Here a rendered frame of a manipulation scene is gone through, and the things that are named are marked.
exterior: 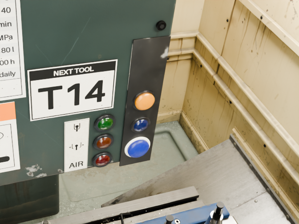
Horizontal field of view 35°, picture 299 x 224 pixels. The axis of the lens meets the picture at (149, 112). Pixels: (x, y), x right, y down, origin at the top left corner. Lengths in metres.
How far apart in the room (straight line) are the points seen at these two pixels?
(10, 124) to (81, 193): 1.37
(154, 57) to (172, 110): 1.62
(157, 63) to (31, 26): 0.15
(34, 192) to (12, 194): 0.07
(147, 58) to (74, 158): 0.16
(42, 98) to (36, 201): 1.19
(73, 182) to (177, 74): 0.63
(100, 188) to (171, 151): 0.38
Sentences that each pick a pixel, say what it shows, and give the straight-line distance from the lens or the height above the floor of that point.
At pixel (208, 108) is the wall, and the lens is 1.95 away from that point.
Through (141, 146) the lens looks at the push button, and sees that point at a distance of 0.62.
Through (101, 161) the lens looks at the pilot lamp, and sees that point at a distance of 0.62.
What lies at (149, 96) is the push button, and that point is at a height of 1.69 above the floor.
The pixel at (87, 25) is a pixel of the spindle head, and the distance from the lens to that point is 0.49.
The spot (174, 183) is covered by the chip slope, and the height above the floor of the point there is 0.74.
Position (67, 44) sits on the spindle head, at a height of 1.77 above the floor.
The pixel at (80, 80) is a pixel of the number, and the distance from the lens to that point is 0.52.
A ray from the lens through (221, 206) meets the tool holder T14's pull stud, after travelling 0.95.
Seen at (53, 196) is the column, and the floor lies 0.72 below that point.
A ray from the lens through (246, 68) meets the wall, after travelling 1.67.
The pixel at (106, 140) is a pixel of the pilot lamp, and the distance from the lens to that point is 0.59.
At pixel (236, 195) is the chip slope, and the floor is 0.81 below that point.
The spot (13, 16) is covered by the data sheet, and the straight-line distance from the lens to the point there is 0.47.
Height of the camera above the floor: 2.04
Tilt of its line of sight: 40 degrees down
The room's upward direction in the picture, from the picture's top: 9 degrees clockwise
